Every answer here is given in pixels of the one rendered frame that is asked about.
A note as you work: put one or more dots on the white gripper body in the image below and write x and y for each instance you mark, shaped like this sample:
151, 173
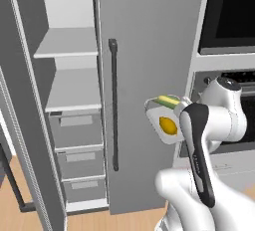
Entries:
182, 103

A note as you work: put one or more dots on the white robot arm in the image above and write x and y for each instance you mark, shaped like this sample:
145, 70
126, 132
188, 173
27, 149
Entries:
232, 122

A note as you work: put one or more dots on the yellow green corn cob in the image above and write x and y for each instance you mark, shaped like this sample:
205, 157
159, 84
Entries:
168, 100

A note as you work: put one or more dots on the yellow lemon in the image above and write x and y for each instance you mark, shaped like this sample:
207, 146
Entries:
167, 125

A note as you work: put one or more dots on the white vegetable container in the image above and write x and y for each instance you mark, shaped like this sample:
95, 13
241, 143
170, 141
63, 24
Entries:
153, 115

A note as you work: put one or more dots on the grey freezer drawer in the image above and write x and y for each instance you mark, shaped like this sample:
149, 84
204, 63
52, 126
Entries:
86, 190
83, 165
78, 132

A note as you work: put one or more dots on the white freezer rack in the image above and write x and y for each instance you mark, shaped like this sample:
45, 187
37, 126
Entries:
68, 44
74, 92

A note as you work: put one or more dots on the grey freezer door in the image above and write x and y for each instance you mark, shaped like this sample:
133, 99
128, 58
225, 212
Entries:
20, 75

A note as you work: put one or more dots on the grey oven knob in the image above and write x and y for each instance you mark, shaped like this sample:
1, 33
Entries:
207, 80

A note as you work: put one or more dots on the grey fridge door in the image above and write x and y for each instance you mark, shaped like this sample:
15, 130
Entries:
149, 42

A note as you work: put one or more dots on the black microwave oven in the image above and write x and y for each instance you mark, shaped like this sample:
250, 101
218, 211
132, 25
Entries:
232, 12

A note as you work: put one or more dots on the grey fridge cabinet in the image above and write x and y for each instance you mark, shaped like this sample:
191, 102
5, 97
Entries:
68, 2

